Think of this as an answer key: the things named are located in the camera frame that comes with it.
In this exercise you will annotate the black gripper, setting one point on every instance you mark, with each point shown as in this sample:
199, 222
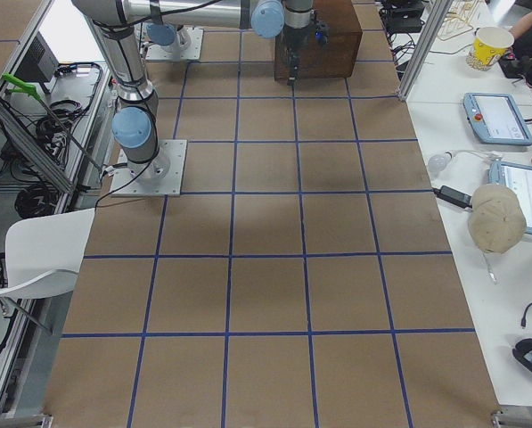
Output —
293, 39

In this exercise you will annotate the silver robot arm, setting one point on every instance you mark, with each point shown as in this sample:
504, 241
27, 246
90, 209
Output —
134, 124
114, 23

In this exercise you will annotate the dark brown wooden cabinet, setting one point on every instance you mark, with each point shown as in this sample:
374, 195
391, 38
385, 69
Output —
334, 60

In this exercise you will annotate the white light bulb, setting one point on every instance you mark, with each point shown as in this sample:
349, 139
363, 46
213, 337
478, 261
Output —
439, 162

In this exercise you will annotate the yellow popcorn bucket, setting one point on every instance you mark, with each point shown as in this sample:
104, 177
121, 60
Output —
488, 47

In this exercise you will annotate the blue teach pendant tablet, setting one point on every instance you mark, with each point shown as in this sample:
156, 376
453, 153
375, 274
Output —
496, 119

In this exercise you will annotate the black power brick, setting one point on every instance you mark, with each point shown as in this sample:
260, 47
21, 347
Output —
453, 196

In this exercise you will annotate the black computer box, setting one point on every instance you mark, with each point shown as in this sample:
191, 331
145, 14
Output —
39, 62

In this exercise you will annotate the beige baseball cap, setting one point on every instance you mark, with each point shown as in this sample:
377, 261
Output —
497, 222

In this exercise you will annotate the white plastic chair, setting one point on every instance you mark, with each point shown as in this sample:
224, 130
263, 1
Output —
43, 255

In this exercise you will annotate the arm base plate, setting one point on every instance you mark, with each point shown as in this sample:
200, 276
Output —
173, 45
163, 177

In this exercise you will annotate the aluminium frame post right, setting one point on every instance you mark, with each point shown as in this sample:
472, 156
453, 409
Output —
426, 39

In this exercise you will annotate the green handled tool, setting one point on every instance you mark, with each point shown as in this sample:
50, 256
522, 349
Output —
21, 86

